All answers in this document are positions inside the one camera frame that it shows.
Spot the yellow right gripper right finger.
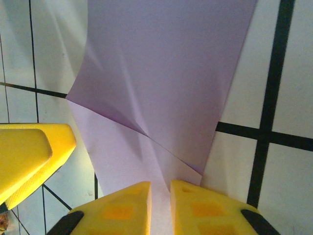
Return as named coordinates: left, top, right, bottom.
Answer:
left=170, top=180, right=282, bottom=235

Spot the lilac square paper sheet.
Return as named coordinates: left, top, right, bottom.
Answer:
left=65, top=0, right=259, bottom=235

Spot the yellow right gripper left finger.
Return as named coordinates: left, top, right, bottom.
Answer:
left=46, top=181, right=152, bottom=235

